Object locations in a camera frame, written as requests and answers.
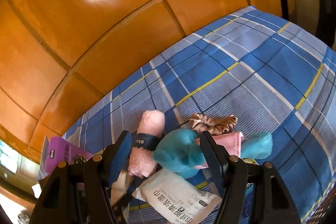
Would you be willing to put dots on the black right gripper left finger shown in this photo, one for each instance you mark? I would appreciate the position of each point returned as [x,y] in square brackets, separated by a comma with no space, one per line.
[100,172]

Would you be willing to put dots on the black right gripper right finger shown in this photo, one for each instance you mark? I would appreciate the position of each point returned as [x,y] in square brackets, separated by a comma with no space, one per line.
[230,178]

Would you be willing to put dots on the teal plush toy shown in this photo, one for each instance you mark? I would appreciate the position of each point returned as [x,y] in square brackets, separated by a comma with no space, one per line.
[180,151]

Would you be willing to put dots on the beige folded cloth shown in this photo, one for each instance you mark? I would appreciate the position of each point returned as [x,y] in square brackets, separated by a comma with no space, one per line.
[120,187]

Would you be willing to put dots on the pink flat packet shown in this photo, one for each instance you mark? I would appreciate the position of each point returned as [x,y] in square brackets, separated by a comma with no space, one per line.
[232,142]

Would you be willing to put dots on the brown satin scrunchie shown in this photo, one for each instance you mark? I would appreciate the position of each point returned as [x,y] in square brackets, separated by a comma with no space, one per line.
[215,126]

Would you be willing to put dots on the white wet wipes packet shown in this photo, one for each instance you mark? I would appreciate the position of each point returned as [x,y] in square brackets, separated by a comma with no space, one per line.
[176,199]

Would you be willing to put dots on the pink rolled towel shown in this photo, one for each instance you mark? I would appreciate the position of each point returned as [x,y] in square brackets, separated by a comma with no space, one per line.
[149,134]

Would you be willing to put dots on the purple cardboard box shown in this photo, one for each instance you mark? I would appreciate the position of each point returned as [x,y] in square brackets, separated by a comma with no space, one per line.
[56,150]

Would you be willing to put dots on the blue plaid bed sheet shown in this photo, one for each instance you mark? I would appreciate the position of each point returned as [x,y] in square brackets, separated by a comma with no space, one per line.
[268,72]

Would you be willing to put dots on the wooden wardrobe panels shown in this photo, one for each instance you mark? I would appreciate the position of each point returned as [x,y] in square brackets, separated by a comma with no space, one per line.
[60,57]

